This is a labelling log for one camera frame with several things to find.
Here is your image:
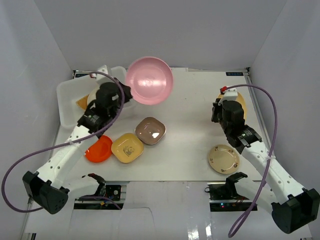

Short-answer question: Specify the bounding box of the white plastic bin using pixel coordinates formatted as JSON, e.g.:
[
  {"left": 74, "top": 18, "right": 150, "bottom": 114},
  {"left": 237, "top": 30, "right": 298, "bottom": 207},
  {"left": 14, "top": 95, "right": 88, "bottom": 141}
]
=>
[{"left": 56, "top": 66, "right": 137, "bottom": 130}]

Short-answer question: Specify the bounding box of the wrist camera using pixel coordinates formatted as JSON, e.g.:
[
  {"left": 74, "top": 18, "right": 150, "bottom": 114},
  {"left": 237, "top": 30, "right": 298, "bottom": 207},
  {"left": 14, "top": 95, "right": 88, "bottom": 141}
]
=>
[
  {"left": 89, "top": 65, "right": 112, "bottom": 85},
  {"left": 218, "top": 86, "right": 238, "bottom": 106}
]

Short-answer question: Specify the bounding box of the yellow round plate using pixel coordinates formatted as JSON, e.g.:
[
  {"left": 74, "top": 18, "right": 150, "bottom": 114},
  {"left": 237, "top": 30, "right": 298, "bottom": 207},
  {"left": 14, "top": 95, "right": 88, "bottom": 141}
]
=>
[{"left": 217, "top": 92, "right": 247, "bottom": 120}]

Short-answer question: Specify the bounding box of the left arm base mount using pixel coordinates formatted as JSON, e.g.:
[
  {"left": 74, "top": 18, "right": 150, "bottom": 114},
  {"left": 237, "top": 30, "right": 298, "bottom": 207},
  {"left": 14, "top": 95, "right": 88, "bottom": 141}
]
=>
[{"left": 73, "top": 184, "right": 126, "bottom": 210}]

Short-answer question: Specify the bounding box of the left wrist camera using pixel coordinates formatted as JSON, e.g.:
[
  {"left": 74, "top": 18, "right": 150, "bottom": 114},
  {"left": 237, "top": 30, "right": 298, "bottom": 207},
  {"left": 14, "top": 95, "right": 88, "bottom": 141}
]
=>
[{"left": 89, "top": 65, "right": 112, "bottom": 85}]

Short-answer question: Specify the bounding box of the woven bamboo fan tray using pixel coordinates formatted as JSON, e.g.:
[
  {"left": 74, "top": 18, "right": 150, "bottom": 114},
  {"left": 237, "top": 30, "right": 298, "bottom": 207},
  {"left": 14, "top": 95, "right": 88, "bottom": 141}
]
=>
[{"left": 75, "top": 95, "right": 89, "bottom": 111}]

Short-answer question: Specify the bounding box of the beige floral round plate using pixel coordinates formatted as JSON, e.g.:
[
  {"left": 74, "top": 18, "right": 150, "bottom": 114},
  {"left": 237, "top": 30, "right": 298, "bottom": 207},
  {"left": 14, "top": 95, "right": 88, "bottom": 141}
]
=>
[{"left": 207, "top": 144, "right": 240, "bottom": 175}]

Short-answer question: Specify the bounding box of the pink round plate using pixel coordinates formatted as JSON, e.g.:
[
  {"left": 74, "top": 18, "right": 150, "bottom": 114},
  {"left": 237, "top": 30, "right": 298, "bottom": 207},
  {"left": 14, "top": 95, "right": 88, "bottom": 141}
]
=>
[{"left": 125, "top": 56, "right": 174, "bottom": 106}]

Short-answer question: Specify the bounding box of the cream white round plate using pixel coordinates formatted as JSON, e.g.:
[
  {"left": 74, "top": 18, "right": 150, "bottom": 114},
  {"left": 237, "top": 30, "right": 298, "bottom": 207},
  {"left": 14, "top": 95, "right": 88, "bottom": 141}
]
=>
[{"left": 87, "top": 86, "right": 100, "bottom": 106}]

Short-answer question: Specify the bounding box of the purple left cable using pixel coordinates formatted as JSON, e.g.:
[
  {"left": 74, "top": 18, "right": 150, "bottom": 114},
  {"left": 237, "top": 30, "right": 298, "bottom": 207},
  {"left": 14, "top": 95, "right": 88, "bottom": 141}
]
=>
[{"left": 1, "top": 71, "right": 126, "bottom": 213}]

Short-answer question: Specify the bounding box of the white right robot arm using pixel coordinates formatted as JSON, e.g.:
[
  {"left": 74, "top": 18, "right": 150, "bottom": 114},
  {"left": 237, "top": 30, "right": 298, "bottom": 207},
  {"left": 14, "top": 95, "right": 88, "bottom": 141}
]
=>
[{"left": 211, "top": 98, "right": 320, "bottom": 234}]

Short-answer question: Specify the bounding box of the paper sheet at back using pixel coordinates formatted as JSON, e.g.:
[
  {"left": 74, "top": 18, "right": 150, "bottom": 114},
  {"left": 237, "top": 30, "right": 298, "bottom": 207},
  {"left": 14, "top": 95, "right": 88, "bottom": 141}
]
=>
[{"left": 170, "top": 67, "right": 189, "bottom": 72}]

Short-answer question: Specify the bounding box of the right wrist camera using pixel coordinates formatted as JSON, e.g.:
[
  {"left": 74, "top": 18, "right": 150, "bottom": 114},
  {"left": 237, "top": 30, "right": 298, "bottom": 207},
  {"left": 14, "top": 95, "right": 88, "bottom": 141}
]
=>
[{"left": 218, "top": 86, "right": 238, "bottom": 106}]

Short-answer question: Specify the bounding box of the orange round plate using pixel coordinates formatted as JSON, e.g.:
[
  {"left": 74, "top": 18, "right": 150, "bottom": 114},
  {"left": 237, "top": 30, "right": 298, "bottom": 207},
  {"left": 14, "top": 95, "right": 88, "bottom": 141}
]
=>
[{"left": 85, "top": 135, "right": 113, "bottom": 163}]

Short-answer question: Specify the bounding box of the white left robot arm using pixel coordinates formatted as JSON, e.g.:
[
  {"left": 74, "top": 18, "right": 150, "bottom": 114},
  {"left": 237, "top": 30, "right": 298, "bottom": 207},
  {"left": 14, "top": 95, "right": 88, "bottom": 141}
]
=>
[{"left": 22, "top": 82, "right": 132, "bottom": 215}]

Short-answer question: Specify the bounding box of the brown square plate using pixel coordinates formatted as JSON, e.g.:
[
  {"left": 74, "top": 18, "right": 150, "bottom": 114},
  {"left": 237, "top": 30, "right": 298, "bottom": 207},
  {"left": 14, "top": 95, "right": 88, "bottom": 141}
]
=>
[{"left": 134, "top": 116, "right": 166, "bottom": 145}]

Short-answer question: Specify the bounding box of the yellow square panda plate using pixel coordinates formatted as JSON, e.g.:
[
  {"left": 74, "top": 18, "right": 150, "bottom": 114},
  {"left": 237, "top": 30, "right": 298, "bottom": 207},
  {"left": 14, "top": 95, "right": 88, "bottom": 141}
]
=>
[{"left": 111, "top": 133, "right": 144, "bottom": 164}]

